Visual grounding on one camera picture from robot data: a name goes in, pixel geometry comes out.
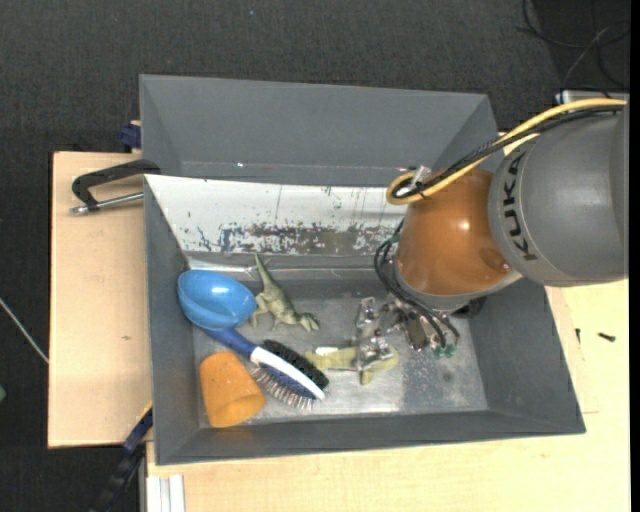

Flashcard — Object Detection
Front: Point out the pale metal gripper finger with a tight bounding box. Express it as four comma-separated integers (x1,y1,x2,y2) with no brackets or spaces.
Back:
354,296,383,343
356,335,397,364

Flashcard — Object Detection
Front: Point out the yellow-green toy lizard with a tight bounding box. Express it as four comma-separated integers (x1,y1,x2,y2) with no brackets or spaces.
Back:
303,343,401,387

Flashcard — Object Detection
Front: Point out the green toy dinosaur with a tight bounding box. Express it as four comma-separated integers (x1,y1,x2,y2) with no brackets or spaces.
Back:
248,253,321,333

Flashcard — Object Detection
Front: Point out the blue and white hairbrush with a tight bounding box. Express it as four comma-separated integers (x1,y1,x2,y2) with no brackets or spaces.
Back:
205,326,331,412

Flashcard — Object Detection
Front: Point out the orange plastic cup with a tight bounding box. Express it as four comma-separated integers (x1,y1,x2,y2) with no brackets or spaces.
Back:
198,350,267,429

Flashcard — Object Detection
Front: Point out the blue plastic bowl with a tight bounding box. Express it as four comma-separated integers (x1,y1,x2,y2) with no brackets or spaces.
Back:
176,269,258,332

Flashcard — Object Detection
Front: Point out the grey metal bin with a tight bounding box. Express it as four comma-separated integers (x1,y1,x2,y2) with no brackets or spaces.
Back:
138,73,588,467

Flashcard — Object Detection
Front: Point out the pale brown flat board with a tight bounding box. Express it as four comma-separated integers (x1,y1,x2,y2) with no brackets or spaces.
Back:
47,150,155,449

